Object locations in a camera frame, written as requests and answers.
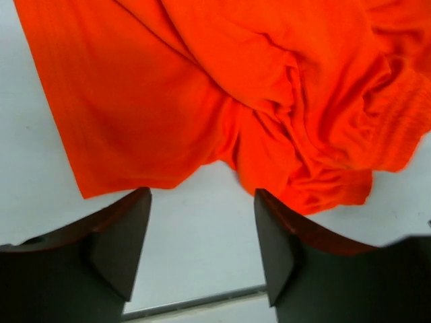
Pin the orange shorts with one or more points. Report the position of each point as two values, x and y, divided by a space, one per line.
305 99

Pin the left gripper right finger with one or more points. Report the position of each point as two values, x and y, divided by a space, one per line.
313 274

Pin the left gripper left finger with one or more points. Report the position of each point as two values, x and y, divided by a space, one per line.
82 272

